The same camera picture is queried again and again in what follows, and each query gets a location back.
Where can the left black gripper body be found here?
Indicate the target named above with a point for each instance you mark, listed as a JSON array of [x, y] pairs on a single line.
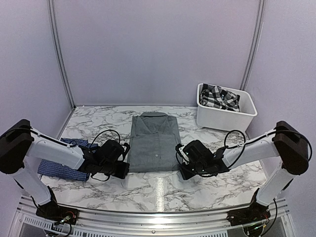
[[107, 169]]

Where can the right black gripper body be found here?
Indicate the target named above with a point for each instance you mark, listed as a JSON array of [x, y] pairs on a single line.
[[199, 168]]

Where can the grey long sleeve shirt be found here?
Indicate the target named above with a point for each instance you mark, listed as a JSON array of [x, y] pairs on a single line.
[[153, 138]]

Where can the blue checkered shirt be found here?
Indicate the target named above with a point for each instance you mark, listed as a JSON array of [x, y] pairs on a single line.
[[53, 169]]

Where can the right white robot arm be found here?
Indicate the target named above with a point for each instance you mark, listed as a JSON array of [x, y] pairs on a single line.
[[284, 142]]

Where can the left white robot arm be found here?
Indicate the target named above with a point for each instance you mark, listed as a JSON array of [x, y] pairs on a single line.
[[22, 141]]

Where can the white plastic bin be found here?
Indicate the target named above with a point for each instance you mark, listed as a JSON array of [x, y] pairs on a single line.
[[225, 120]]

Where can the black white plaid shirt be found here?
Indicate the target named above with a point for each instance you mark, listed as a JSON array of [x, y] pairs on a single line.
[[219, 98]]

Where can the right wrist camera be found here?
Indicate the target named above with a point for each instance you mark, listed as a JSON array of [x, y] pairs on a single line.
[[179, 149]]

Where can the aluminium front frame rail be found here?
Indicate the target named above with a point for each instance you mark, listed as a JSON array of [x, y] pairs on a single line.
[[102, 223]]

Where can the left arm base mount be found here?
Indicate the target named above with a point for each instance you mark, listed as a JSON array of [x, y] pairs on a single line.
[[60, 214]]

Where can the right aluminium wall post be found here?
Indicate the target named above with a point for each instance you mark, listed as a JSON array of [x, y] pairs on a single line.
[[254, 44]]

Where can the aluminium wall post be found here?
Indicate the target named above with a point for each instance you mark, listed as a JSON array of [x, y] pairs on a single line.
[[254, 44], [58, 50]]

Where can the left aluminium wall post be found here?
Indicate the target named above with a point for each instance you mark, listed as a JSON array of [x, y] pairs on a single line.
[[58, 50]]

